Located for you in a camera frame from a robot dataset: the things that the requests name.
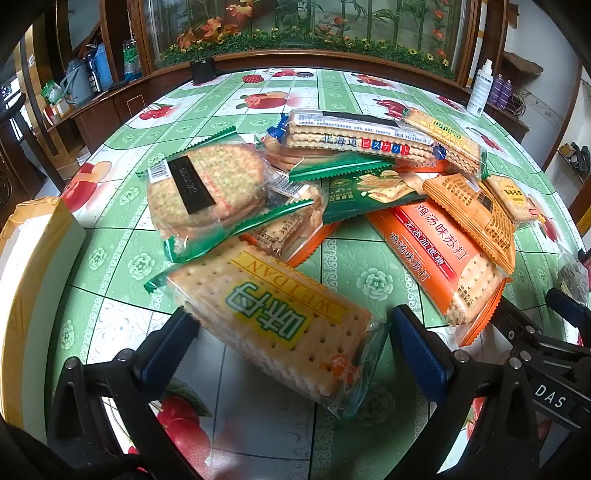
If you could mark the white cardboard box yellow tape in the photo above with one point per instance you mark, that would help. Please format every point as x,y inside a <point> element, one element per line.
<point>32,277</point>

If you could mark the green fruit print tablecloth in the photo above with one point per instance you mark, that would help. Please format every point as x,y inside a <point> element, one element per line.
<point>360,277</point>

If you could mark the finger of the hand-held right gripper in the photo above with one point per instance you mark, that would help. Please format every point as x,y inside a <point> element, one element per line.
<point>526,330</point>
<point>572,311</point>

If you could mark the small cracker packet yellow label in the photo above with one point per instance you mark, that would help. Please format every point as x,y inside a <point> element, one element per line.
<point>512,198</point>

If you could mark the artificial flower display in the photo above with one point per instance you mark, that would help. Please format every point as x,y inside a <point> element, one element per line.
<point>277,37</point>

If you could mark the clear biscuit packet blue edges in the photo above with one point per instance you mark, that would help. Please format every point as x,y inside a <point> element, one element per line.
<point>346,134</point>

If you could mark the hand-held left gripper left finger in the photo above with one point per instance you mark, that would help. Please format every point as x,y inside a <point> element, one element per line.
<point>161,355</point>

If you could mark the stacked biscuit packet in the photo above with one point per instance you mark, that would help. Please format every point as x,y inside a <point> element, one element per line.
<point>277,154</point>

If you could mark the green bag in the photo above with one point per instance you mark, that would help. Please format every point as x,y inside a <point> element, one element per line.
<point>51,92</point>

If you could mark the dark green snack packet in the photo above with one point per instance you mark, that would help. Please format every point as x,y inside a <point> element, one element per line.
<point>364,194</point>

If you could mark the purple bottle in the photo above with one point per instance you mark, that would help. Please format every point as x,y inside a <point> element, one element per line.
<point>507,94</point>
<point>496,90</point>

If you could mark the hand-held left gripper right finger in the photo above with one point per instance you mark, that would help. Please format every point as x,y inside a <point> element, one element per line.
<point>420,355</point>

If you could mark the small orange packet black stripe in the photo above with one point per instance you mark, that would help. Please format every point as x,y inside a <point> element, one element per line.
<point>466,207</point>

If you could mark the clear cracker packet orange edges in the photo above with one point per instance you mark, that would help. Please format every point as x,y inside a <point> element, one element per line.
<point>286,230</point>

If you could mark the black table clamp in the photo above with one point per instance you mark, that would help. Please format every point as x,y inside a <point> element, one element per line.
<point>203,71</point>

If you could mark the white spray bottle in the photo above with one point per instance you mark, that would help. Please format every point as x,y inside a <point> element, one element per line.
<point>479,90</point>

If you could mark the yellow cracker packet green edges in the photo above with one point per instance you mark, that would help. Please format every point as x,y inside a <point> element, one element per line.
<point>443,134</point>

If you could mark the round cracker packet green edges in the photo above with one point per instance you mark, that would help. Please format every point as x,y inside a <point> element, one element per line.
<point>207,184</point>

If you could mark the large orange cracker packet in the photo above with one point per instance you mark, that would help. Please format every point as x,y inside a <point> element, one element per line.
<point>429,249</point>

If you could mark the clear water bottle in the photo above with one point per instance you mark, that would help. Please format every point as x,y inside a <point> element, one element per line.
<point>131,60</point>

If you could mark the speckled clear bag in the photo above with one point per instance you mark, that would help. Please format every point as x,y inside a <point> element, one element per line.
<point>575,277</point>

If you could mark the small cardboard carton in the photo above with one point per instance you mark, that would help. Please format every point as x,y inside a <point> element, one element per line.
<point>57,110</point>

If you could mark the dark wooden display cabinet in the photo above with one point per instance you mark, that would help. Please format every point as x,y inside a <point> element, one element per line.
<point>115,99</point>

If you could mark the blue thermos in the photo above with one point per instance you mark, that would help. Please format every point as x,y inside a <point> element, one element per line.
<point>102,67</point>

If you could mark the large cracker packet green yellow label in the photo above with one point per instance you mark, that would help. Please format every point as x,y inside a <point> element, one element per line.
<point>277,314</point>

